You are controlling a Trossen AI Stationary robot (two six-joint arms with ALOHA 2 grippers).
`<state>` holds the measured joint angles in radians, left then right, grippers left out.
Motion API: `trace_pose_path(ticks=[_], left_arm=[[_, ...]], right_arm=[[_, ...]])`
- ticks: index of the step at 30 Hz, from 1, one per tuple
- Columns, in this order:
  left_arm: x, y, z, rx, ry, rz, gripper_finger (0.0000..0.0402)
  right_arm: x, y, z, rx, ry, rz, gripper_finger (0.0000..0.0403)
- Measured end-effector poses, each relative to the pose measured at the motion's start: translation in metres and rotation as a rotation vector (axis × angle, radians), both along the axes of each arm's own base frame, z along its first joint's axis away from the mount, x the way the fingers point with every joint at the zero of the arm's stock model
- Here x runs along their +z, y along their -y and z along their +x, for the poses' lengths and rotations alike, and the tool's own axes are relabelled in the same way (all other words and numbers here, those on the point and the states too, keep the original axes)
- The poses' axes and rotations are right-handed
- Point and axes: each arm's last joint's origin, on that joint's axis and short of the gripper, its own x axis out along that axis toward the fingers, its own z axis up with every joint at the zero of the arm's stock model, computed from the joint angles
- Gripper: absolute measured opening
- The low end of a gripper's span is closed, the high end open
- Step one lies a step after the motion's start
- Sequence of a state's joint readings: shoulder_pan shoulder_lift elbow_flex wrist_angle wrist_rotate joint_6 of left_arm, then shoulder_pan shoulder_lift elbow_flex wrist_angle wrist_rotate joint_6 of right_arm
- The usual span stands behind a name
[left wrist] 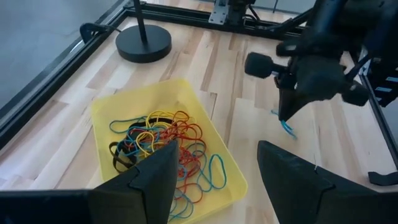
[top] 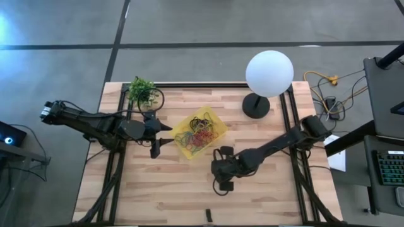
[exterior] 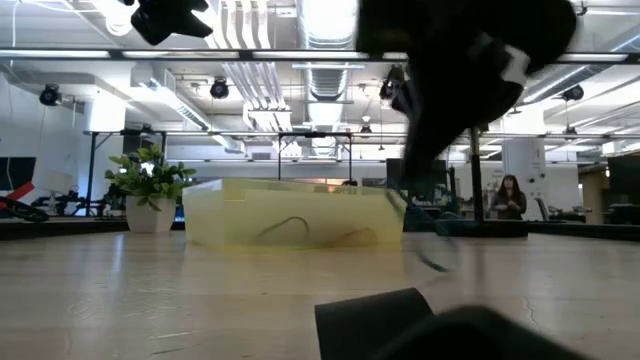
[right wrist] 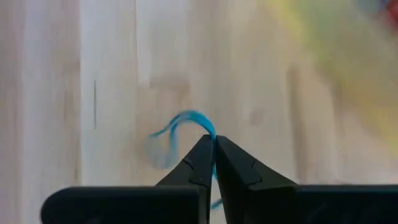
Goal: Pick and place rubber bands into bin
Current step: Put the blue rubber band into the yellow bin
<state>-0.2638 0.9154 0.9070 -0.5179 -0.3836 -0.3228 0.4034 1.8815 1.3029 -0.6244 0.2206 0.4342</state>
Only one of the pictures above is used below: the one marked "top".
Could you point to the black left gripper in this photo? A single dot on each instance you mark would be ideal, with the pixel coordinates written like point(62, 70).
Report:
point(153, 129)

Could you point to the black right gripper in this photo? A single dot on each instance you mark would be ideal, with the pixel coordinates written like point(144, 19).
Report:
point(225, 168)

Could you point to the teal rubber band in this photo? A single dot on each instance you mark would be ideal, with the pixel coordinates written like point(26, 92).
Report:
point(180, 138)

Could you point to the red rubber band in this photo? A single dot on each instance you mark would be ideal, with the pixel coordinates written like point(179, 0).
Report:
point(203, 140)

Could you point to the yellow rubber band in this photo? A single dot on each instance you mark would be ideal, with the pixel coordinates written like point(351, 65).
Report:
point(210, 124)

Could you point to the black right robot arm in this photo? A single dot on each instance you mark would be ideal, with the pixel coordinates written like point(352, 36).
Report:
point(277, 143)

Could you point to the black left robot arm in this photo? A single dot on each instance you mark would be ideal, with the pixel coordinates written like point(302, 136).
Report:
point(94, 124)

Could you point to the yellow translucent plastic bin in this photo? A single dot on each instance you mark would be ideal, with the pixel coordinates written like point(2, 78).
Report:
point(180, 127)

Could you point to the green plant in white pot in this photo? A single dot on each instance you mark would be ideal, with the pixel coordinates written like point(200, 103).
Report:
point(140, 89)

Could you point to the white globe table lamp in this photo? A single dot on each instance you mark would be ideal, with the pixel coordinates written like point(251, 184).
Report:
point(268, 72)

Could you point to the white paper sheet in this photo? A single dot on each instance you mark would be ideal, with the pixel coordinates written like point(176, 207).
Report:
point(336, 157)

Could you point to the black power brick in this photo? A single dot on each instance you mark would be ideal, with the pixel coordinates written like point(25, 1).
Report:
point(332, 108)

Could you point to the black device with blue light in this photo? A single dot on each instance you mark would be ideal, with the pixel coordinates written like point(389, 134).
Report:
point(11, 134)

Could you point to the backlit computer keyboard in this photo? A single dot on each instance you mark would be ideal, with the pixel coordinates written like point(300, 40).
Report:
point(391, 167)

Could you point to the dark grey desk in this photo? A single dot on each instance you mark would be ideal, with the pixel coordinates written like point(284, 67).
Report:
point(385, 97)

